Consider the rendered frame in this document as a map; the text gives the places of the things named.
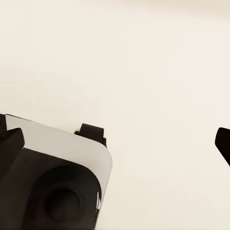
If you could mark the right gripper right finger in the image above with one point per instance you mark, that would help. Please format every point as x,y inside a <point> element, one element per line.
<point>222,141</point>

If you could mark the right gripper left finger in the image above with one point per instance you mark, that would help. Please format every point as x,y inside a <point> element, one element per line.
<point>11,144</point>

